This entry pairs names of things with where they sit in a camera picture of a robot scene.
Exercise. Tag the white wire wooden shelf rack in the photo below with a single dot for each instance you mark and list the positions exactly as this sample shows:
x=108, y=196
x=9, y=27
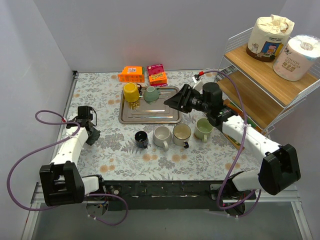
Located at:
x=253, y=85

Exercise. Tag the white speckled mug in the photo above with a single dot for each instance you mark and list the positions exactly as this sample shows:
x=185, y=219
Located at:
x=162, y=137

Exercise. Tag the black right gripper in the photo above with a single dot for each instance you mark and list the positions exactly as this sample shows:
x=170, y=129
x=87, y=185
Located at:
x=186, y=98

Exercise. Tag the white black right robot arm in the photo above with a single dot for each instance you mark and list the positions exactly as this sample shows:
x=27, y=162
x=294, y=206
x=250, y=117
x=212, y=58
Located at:
x=279, y=163

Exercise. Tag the pink orange box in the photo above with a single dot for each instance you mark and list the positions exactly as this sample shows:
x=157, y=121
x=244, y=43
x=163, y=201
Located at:
x=157, y=75

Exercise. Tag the sponge pack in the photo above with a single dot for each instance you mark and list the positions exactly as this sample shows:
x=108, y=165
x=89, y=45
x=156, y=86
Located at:
x=232, y=106
x=249, y=122

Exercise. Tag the cartoon wrapped toilet roll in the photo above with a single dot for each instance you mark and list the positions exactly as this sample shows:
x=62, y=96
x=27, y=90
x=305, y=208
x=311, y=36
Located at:
x=268, y=37

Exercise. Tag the small blue cup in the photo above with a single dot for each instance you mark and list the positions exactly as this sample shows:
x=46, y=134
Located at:
x=141, y=139

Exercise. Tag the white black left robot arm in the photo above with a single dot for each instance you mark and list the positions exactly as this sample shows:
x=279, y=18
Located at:
x=61, y=181

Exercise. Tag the light green mug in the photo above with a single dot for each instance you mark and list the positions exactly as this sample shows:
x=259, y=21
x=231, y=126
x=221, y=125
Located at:
x=203, y=129

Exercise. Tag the cream mug black handle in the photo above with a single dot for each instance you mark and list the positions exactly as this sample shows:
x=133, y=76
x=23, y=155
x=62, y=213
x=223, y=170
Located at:
x=181, y=135

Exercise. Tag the sage green mug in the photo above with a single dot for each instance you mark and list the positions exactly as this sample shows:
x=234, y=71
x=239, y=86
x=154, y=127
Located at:
x=151, y=94

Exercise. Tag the floral table mat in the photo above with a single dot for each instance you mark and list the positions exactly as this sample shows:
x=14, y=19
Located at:
x=115, y=155

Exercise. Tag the silver metal tray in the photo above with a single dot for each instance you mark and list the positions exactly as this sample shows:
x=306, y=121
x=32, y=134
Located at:
x=156, y=112

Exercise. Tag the yellow mug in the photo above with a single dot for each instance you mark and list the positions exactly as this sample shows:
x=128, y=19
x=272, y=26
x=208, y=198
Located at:
x=131, y=92

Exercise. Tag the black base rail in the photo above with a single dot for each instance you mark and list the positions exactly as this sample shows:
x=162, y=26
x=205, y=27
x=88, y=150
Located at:
x=159, y=195

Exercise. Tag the white cotton toilet roll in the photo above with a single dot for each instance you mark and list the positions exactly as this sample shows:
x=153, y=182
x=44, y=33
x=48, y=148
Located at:
x=299, y=54

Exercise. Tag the sponge pack lower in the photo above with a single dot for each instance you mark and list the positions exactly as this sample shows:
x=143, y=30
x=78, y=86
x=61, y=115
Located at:
x=249, y=122

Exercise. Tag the sponge pack upper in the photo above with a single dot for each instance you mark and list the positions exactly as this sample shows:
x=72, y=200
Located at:
x=232, y=106

